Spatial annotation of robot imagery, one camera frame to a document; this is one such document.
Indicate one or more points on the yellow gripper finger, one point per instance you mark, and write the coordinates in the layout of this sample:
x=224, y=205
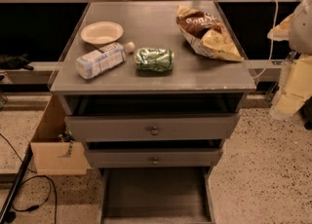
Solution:
x=280, y=32
x=295, y=88

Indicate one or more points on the grey drawer cabinet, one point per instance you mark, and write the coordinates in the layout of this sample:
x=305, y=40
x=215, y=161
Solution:
x=196, y=86

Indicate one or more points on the clear plastic water bottle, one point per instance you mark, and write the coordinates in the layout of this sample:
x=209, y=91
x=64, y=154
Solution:
x=102, y=59

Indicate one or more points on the black object on ledge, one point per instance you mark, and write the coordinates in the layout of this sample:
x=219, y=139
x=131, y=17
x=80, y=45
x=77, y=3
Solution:
x=8, y=62

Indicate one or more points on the grey open bottom drawer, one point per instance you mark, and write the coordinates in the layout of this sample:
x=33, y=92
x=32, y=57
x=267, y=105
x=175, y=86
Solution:
x=156, y=196

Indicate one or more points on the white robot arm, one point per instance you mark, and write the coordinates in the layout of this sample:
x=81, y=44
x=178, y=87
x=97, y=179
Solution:
x=300, y=34

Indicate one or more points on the crushed green can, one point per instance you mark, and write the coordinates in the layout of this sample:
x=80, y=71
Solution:
x=154, y=59

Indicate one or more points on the brown yellow chip bag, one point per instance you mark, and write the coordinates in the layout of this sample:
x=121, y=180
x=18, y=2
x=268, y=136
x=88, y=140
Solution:
x=206, y=34

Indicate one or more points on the cardboard box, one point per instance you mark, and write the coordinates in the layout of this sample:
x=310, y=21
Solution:
x=52, y=154

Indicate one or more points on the grey top drawer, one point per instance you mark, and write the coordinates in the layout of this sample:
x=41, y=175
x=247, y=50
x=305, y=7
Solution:
x=100, y=128

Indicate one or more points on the grey middle drawer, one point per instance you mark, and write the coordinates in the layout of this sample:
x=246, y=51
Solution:
x=153, y=158

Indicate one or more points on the white paper bowl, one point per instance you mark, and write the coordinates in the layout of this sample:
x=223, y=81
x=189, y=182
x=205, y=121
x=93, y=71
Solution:
x=102, y=32

